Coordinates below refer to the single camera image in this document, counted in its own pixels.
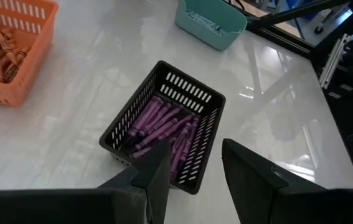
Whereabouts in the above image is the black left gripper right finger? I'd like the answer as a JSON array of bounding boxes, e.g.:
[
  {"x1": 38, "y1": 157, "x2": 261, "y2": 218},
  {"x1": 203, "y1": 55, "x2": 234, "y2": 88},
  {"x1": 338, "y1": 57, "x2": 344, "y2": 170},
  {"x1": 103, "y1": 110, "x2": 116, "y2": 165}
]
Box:
[{"x1": 222, "y1": 138, "x2": 353, "y2": 224}]

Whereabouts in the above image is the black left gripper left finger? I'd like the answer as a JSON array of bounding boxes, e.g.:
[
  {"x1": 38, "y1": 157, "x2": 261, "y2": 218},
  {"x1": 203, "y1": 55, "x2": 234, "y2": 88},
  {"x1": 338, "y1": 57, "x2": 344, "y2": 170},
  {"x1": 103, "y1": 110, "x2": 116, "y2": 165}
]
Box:
[{"x1": 0, "y1": 139, "x2": 172, "y2": 224}]

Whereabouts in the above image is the black plastic basket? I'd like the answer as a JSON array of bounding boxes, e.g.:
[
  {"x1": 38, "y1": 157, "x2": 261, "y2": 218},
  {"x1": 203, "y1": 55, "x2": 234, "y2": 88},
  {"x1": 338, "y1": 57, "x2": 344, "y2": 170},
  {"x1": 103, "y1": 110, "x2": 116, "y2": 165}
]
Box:
[{"x1": 98, "y1": 60, "x2": 227, "y2": 195}]

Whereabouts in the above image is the orange plastic basket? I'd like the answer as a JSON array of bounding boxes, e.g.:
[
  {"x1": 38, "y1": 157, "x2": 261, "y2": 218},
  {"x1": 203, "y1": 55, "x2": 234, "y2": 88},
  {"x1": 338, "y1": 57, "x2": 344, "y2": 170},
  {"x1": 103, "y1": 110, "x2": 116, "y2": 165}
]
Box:
[{"x1": 0, "y1": 0, "x2": 59, "y2": 106}]

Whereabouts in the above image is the teal plastic bin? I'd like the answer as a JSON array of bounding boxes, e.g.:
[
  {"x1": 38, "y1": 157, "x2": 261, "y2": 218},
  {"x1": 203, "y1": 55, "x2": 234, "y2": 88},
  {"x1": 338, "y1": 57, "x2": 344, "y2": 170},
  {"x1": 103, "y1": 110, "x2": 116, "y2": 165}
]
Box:
[{"x1": 175, "y1": 0, "x2": 248, "y2": 52}]

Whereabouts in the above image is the blue plastic crate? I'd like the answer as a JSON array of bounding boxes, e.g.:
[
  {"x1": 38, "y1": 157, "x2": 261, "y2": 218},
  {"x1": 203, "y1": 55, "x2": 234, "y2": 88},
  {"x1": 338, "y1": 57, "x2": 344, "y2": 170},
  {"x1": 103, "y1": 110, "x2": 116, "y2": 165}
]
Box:
[{"x1": 285, "y1": 0, "x2": 305, "y2": 10}]

